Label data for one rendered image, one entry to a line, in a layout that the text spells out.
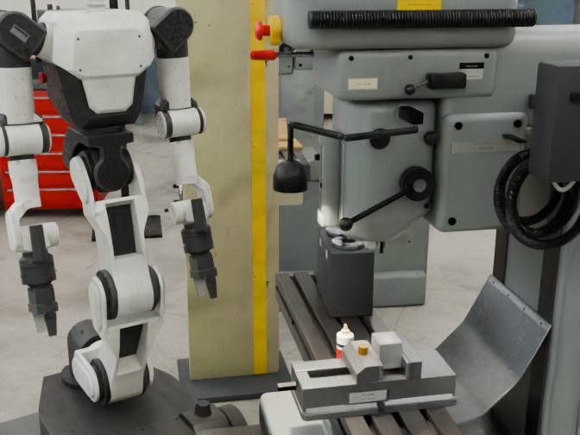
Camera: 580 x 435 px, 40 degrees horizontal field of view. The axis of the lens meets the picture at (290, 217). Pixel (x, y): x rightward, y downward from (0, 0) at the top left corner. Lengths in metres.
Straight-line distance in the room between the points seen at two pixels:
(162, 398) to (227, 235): 1.13
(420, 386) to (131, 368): 0.98
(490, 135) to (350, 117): 0.29
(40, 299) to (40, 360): 2.06
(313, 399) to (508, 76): 0.78
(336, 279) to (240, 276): 1.52
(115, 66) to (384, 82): 0.83
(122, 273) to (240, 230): 1.40
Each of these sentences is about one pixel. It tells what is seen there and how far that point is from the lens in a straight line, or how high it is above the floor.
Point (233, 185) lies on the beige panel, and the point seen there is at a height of 0.96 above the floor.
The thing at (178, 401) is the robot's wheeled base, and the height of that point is 0.57.
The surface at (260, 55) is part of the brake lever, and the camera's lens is 1.76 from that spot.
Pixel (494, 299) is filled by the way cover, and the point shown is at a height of 1.09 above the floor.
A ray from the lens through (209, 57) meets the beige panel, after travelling 3.39.
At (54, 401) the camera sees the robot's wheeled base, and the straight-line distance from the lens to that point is 2.70.
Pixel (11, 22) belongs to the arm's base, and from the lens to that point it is 2.14.
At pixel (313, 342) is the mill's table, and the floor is 0.96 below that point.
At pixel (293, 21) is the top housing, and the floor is 1.78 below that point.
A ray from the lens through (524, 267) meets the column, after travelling 1.98.
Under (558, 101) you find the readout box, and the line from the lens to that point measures 1.48.
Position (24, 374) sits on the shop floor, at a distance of 4.13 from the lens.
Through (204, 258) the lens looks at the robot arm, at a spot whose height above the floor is 1.07.
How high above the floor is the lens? 1.89
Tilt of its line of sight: 18 degrees down
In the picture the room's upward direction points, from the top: straight up
